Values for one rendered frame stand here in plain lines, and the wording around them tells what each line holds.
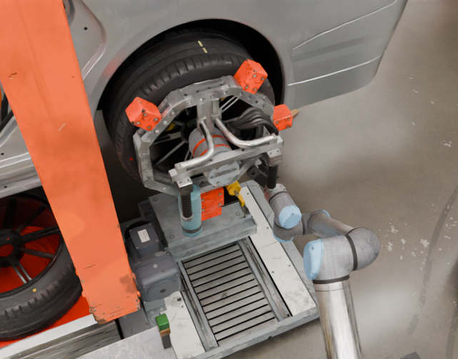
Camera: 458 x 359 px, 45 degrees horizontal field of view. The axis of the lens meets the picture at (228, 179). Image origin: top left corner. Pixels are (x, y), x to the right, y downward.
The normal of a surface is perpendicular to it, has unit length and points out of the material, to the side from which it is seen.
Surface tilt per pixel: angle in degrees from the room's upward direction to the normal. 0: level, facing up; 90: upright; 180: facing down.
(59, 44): 90
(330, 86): 90
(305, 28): 90
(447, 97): 0
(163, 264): 0
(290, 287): 0
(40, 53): 90
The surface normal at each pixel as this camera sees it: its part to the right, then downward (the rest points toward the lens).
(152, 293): 0.40, 0.71
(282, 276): 0.00, -0.64
